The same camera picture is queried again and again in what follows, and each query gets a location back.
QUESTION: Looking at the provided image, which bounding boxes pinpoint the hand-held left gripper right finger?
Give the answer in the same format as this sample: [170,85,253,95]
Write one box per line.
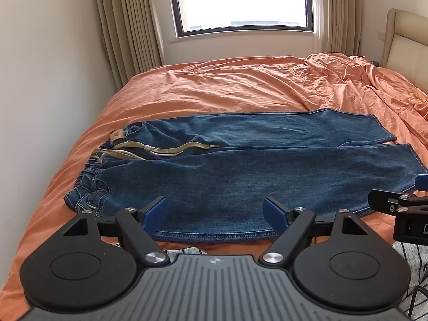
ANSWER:
[261,196,369,268]

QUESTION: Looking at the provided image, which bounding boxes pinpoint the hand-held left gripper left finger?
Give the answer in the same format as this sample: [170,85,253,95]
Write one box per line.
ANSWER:
[62,196,170,267]

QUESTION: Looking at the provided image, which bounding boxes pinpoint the blue denim pants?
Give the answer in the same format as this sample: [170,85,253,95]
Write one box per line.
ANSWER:
[64,113,428,244]

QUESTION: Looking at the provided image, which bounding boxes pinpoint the white patterned cloth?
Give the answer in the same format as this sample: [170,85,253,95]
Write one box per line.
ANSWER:
[391,240,428,321]

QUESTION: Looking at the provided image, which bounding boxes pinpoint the beige fabric belt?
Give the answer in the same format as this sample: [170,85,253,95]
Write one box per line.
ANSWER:
[90,130,220,165]

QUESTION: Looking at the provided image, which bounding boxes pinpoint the crumpled orange duvet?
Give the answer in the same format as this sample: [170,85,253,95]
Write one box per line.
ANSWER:
[303,53,428,163]

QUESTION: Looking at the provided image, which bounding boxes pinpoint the orange bed sheet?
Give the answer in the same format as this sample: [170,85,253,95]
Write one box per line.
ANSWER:
[0,55,428,308]

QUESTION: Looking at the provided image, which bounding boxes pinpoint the beige padded headboard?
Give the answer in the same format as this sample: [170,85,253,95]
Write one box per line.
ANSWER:
[381,8,428,83]

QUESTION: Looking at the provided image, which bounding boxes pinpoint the beige curtain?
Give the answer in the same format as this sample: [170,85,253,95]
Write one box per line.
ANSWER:
[311,0,362,56]
[92,0,166,90]

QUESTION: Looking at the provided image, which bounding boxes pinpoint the black framed window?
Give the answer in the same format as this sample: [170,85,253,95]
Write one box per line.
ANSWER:
[167,0,315,39]

